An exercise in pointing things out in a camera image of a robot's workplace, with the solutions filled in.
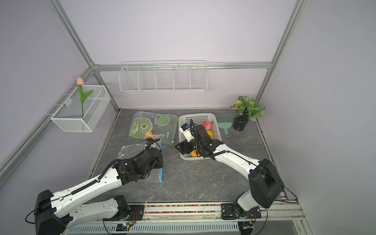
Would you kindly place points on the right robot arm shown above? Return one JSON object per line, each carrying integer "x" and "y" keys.
{"x": 264, "y": 181}

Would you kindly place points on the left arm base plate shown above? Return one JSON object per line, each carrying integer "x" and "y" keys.
{"x": 133, "y": 213}

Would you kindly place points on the pink artificial tulip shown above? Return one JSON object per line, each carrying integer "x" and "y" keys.
{"x": 83, "y": 95}

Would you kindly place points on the clear blue-zipper bag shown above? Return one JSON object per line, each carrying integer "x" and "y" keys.
{"x": 129, "y": 151}

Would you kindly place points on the yellow peach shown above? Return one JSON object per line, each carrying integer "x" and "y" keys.
{"x": 210, "y": 134}

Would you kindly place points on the green printed zip-top bag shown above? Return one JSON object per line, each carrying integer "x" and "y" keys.
{"x": 163, "y": 126}

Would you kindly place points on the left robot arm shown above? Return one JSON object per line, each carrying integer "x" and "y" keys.
{"x": 56, "y": 212}

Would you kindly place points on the white mesh wall basket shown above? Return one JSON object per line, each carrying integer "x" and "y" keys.
{"x": 68, "y": 117}

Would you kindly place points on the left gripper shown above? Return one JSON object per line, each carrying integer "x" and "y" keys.
{"x": 160, "y": 164}

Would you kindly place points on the green dustpan scoop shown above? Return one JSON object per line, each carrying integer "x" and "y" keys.
{"x": 225, "y": 124}

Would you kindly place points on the red peach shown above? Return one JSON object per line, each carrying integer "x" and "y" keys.
{"x": 207, "y": 125}

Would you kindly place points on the potted green plant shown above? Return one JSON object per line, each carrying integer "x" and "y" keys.
{"x": 246, "y": 109}

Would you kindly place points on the white wire wall shelf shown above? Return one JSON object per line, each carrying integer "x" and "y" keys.
{"x": 163, "y": 76}

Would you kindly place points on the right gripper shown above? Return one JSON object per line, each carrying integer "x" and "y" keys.
{"x": 183, "y": 145}

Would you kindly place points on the orange-red peach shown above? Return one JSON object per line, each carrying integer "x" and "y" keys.
{"x": 149, "y": 135}

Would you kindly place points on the yellow-red peach front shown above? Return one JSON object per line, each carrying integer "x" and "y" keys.
{"x": 195, "y": 154}

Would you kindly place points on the white plastic basket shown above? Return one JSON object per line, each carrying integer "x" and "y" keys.
{"x": 198, "y": 119}

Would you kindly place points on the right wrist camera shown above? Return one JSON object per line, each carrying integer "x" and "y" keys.
{"x": 185, "y": 129}

